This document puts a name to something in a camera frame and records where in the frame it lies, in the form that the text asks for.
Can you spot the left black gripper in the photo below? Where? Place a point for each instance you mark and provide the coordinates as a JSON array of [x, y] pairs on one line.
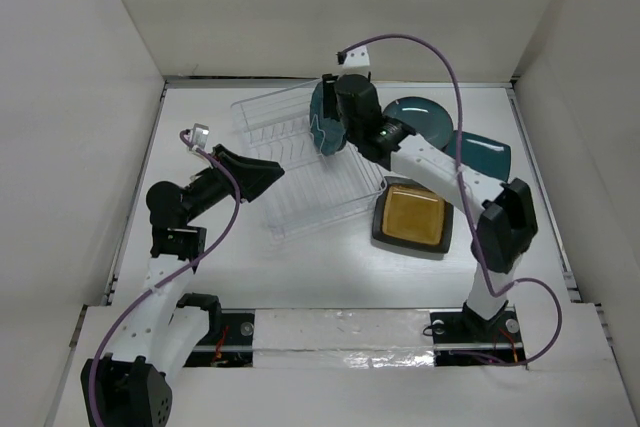
[[253, 174]]

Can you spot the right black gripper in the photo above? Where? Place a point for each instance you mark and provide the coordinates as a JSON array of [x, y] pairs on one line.
[[330, 95]]

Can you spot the teal scalloped plate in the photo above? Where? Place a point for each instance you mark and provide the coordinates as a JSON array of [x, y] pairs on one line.
[[329, 135]]

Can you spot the dark blue round plate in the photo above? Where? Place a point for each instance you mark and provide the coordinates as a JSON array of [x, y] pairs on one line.
[[427, 117]]

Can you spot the teal square plate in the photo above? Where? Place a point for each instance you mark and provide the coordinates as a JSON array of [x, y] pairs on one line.
[[485, 155]]

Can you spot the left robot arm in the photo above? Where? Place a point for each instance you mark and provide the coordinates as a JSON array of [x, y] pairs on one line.
[[128, 382]]

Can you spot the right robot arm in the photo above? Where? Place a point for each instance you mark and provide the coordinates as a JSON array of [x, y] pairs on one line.
[[501, 215]]

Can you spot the clear white dish rack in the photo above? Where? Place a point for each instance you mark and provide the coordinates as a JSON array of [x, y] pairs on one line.
[[315, 190]]

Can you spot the brown square plate black rim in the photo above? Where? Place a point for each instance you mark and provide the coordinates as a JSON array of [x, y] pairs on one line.
[[410, 216]]

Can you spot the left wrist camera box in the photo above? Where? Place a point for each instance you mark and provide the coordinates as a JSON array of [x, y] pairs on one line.
[[198, 137]]

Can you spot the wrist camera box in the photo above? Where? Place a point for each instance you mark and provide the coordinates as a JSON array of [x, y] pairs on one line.
[[198, 137], [354, 59]]

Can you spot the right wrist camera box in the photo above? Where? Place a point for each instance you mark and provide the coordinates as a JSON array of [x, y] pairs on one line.
[[354, 59]]

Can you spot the metal rail bar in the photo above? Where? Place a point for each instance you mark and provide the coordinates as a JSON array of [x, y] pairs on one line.
[[424, 343]]

